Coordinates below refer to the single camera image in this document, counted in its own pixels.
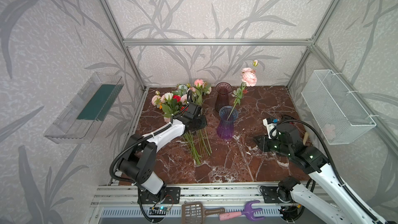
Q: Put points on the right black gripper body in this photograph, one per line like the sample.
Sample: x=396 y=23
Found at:
x=264 y=142

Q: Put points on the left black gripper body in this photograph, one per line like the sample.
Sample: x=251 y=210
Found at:
x=197 y=123

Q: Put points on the purple glass vase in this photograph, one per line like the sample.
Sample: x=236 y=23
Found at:
x=228 y=115

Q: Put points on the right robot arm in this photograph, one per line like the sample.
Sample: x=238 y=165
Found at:
x=348 y=207

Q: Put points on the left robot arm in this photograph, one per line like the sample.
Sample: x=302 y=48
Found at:
x=135 y=164

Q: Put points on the bunch of artificial flowers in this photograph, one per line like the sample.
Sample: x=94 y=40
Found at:
x=171 y=103

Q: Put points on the dark red glass vase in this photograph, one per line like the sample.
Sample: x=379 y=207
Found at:
x=223 y=91

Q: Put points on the blue garden trowel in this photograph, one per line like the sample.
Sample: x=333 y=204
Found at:
x=305 y=138

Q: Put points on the pink item in basket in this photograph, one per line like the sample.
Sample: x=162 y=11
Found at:
x=329 y=131

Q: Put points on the purple pink garden fork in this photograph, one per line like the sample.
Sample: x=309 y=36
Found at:
x=248 y=211

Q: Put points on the brown plastic scoop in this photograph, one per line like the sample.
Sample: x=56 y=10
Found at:
x=195 y=213

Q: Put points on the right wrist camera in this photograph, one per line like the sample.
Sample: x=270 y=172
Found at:
x=270 y=124

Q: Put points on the white wire mesh basket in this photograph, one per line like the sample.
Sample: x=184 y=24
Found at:
x=330 y=101

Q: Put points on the clear plastic wall shelf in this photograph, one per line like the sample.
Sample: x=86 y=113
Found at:
x=80 y=121

